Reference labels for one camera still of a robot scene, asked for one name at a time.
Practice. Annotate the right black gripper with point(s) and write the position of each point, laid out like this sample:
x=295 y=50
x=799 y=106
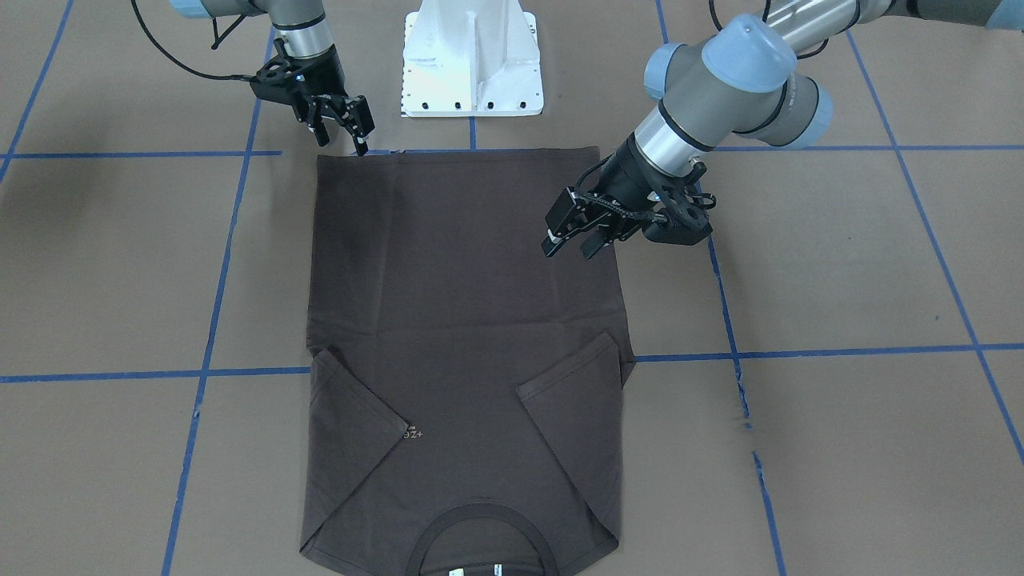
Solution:
x=321 y=77

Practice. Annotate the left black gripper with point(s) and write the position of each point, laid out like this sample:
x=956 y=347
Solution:
x=626 y=180

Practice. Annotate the dark brown t-shirt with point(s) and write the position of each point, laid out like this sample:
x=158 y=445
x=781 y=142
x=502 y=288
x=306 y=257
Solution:
x=466 y=392

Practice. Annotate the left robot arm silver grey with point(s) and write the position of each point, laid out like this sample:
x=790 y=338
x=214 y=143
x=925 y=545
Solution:
x=742 y=80

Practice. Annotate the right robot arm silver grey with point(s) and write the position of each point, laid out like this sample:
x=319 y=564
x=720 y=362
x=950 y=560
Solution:
x=303 y=24

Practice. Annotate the blue tape line rear crosswise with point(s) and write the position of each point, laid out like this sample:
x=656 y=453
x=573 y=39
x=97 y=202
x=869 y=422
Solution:
x=840 y=148

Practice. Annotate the blue tape line crosswise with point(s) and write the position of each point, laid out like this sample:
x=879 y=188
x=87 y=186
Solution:
x=840 y=148
x=649 y=358

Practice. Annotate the blue tape line front crosswise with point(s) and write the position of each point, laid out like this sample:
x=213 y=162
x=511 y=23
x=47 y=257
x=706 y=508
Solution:
x=649 y=358

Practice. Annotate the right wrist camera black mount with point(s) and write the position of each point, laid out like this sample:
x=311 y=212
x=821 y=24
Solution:
x=273 y=82

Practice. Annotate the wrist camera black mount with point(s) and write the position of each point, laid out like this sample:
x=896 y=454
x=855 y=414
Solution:
x=273 y=82
x=683 y=219

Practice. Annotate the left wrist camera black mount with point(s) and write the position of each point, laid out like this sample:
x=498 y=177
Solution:
x=683 y=219

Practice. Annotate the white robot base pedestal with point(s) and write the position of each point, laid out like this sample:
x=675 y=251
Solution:
x=471 y=59

